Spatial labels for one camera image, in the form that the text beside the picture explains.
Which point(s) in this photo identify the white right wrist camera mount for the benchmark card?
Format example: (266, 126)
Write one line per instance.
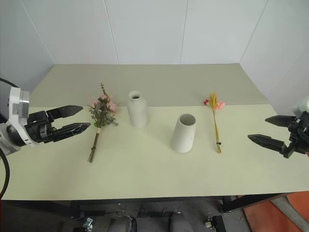
(303, 104)

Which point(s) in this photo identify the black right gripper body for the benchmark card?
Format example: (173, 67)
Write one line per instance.
(300, 135)

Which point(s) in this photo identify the yellow wheat flower bunch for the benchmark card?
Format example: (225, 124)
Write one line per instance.
(213, 104)

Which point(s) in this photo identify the black caster wheel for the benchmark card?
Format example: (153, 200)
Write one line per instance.
(214, 221)

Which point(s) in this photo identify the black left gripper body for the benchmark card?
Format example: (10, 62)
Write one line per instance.
(36, 126)

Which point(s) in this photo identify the white conical vase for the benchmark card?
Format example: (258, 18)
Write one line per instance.
(183, 135)

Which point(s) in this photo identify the black metal table frame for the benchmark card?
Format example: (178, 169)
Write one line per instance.
(144, 201)

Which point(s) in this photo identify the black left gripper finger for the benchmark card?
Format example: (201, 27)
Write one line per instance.
(67, 111)
(72, 130)

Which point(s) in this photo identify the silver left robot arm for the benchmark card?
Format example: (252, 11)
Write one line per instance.
(3, 147)

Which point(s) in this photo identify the dark grey rounded shape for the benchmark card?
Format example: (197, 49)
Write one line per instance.
(122, 224)
(179, 223)

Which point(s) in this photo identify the pink flower bouquet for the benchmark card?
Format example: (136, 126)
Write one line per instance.
(102, 108)

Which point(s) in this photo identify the orange floor mat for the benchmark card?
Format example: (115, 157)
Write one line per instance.
(285, 215)

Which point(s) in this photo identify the white bottle-shaped vase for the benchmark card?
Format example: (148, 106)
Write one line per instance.
(137, 111)

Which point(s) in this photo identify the silver caster wheel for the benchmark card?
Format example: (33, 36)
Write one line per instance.
(88, 223)

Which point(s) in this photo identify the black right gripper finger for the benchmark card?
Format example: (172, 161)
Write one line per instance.
(268, 143)
(281, 120)

